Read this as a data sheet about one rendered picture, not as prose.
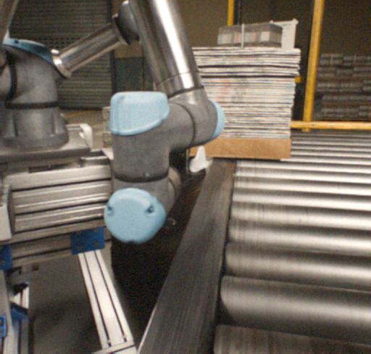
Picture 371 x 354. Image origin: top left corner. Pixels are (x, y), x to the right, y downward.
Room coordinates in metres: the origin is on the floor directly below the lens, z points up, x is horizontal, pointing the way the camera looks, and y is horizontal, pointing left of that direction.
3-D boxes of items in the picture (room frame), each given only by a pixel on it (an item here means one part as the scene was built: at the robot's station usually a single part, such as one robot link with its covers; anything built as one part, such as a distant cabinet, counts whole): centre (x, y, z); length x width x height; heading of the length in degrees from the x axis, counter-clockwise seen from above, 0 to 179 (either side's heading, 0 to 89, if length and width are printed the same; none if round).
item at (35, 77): (0.81, 0.37, 0.98); 0.13 x 0.12 x 0.14; 145
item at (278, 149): (0.78, -0.09, 0.83); 0.29 x 0.16 x 0.04; 79
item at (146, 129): (0.46, 0.05, 0.90); 0.11 x 0.08 x 0.11; 145
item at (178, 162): (0.60, 0.03, 0.81); 0.12 x 0.08 x 0.09; 170
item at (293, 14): (2.93, -0.71, 1.28); 0.57 x 0.01 x 0.65; 58
